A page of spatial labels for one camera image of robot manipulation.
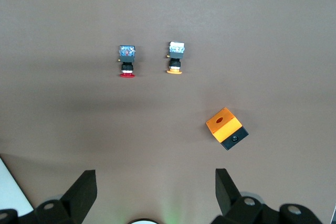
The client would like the red mushroom push button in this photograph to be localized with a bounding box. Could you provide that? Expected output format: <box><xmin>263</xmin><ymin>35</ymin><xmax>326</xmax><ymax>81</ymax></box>
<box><xmin>117</xmin><ymin>45</ymin><xmax>137</xmax><ymax>79</ymax></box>

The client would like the white drawer cabinet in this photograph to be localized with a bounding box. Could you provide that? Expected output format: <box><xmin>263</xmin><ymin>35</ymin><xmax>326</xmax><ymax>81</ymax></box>
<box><xmin>0</xmin><ymin>155</ymin><xmax>35</xmax><ymax>217</ymax></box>

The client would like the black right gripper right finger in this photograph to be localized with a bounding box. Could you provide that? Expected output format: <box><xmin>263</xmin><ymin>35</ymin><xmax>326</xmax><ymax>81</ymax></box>
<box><xmin>211</xmin><ymin>168</ymin><xmax>324</xmax><ymax>224</ymax></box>

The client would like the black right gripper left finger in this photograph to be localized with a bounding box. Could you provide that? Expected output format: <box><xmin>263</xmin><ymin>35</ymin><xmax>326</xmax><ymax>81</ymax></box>
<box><xmin>0</xmin><ymin>169</ymin><xmax>98</xmax><ymax>224</ymax></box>

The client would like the brown table cover mat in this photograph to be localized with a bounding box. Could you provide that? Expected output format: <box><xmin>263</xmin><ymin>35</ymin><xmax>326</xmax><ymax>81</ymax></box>
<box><xmin>0</xmin><ymin>0</ymin><xmax>336</xmax><ymax>224</ymax></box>

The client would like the yellow mushroom push button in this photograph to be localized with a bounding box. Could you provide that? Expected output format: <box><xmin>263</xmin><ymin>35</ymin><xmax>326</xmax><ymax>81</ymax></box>
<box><xmin>165</xmin><ymin>41</ymin><xmax>186</xmax><ymax>75</ymax></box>

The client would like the orange black button enclosure box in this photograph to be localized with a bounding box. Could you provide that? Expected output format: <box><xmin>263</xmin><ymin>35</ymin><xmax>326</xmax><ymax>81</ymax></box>
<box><xmin>205</xmin><ymin>106</ymin><xmax>249</xmax><ymax>151</ymax></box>

